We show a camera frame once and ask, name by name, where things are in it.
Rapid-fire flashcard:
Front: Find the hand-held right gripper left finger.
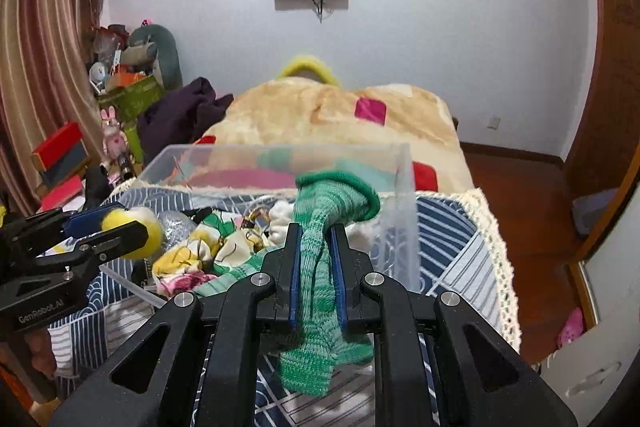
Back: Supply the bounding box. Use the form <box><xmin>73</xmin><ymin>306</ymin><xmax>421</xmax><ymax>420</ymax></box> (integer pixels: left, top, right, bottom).
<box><xmin>50</xmin><ymin>223</ymin><xmax>304</xmax><ymax>427</ymax></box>

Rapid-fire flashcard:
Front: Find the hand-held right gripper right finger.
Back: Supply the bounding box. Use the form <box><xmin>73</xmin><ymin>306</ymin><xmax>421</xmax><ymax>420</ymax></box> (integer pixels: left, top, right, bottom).
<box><xmin>329</xmin><ymin>223</ymin><xmax>576</xmax><ymax>427</ymax></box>

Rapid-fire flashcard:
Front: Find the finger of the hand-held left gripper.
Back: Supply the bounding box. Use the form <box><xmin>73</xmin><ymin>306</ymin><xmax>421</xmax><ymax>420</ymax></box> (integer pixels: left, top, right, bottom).
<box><xmin>74</xmin><ymin>221</ymin><xmax>152</xmax><ymax>265</ymax></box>
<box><xmin>62</xmin><ymin>204</ymin><xmax>127</xmax><ymax>239</ymax></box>

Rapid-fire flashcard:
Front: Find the green knitted sock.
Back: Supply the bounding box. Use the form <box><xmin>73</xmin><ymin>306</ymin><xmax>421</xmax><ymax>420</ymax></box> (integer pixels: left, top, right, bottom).
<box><xmin>192</xmin><ymin>170</ymin><xmax>382</xmax><ymax>399</ymax></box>

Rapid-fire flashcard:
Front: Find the yellow fuzzy sock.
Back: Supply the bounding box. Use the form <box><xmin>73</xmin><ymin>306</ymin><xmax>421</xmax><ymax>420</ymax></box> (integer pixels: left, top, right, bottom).
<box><xmin>100</xmin><ymin>202</ymin><xmax>165</xmax><ymax>261</ymax></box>

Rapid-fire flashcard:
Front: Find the clear plastic storage box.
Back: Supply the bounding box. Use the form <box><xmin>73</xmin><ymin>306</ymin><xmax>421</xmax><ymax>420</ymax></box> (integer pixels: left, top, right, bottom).
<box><xmin>97</xmin><ymin>142</ymin><xmax>419</xmax><ymax>310</ymax></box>

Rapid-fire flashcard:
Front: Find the person's left hand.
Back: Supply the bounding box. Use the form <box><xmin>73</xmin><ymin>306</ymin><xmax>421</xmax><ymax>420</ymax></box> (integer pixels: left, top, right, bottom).
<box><xmin>27</xmin><ymin>327</ymin><xmax>58</xmax><ymax>381</ymax></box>

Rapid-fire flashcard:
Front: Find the black bag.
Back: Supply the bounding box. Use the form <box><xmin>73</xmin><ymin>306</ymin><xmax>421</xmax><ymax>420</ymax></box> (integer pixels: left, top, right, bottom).
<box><xmin>81</xmin><ymin>166</ymin><xmax>115</xmax><ymax>214</ymax></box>

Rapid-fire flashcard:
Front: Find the silver shiny bag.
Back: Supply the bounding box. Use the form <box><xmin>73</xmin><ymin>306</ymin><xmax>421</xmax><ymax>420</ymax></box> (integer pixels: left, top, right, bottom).
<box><xmin>159</xmin><ymin>209</ymin><xmax>199</xmax><ymax>252</ymax></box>

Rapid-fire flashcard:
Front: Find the white fluffy cloth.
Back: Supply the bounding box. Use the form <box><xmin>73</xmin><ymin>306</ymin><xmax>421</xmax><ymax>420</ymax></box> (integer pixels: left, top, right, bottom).
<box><xmin>269</xmin><ymin>199</ymin><xmax>297</xmax><ymax>229</ymax></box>

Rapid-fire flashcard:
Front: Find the red and grey box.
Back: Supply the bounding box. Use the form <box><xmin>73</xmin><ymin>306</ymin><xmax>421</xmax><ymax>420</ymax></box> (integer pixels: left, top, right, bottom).
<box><xmin>31</xmin><ymin>121</ymin><xmax>94</xmax><ymax>188</ymax></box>

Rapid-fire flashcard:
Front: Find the floral printed cloth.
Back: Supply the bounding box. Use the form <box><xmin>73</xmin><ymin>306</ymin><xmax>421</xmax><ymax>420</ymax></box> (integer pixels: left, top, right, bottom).
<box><xmin>151</xmin><ymin>211</ymin><xmax>273</xmax><ymax>299</ymax></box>

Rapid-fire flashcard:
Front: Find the pink bunny doll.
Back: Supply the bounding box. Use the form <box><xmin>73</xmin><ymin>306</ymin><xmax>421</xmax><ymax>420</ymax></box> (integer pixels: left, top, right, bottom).
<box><xmin>100</xmin><ymin>106</ymin><xmax>134</xmax><ymax>164</ymax></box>

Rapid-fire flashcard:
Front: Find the blue striped bed sheet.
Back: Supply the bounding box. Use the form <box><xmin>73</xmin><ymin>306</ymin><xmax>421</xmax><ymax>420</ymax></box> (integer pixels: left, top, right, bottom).
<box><xmin>49</xmin><ymin>187</ymin><xmax>503</xmax><ymax>427</ymax></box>

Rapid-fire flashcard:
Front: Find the green cardboard box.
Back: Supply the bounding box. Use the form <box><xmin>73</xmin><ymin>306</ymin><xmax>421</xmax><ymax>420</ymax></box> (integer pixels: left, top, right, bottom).
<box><xmin>97</xmin><ymin>74</ymin><xmax>167</xmax><ymax>148</ymax></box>

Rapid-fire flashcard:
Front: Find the dark purple garment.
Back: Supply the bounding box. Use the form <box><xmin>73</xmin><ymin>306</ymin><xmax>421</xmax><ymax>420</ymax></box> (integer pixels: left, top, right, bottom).
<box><xmin>136</xmin><ymin>77</ymin><xmax>236</xmax><ymax>166</ymax></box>

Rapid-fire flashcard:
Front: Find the beige blanket with pink squares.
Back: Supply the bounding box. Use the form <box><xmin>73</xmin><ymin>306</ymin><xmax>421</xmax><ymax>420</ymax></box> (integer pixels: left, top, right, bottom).
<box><xmin>192</xmin><ymin>76</ymin><xmax>475</xmax><ymax>194</ymax></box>

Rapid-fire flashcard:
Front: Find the striped brown curtain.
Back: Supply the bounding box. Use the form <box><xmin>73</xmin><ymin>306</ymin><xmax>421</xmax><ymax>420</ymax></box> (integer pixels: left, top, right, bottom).
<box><xmin>0</xmin><ymin>0</ymin><xmax>115</xmax><ymax>220</ymax></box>

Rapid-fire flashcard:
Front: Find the grey-green plush toy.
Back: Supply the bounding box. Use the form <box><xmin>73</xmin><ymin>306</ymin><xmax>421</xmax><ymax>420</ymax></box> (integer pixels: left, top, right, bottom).
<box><xmin>127</xmin><ymin>24</ymin><xmax>184</xmax><ymax>91</ymax></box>

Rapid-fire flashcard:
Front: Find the pink slipper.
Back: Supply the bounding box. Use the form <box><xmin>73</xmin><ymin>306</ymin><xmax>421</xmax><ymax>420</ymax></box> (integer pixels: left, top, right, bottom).
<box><xmin>556</xmin><ymin>306</ymin><xmax>586</xmax><ymax>349</ymax></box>

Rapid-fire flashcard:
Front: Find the grey cloth bundle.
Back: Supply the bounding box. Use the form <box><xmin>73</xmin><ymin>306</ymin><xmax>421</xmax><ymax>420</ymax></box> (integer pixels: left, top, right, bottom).
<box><xmin>571</xmin><ymin>188</ymin><xmax>621</xmax><ymax>239</ymax></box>

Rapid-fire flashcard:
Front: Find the white cabinet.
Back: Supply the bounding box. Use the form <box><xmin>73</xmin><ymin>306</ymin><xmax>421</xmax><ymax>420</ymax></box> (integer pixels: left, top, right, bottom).
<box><xmin>539</xmin><ymin>247</ymin><xmax>640</xmax><ymax>414</ymax></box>

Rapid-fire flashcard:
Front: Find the wooden wardrobe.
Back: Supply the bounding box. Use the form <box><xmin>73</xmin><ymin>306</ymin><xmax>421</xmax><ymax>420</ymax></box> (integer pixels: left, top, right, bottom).
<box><xmin>536</xmin><ymin>0</ymin><xmax>640</xmax><ymax>204</ymax></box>

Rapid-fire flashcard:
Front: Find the black hanging cable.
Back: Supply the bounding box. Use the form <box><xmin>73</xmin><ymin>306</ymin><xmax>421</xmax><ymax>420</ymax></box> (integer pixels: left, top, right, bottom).
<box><xmin>309</xmin><ymin>0</ymin><xmax>335</xmax><ymax>24</ymax></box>

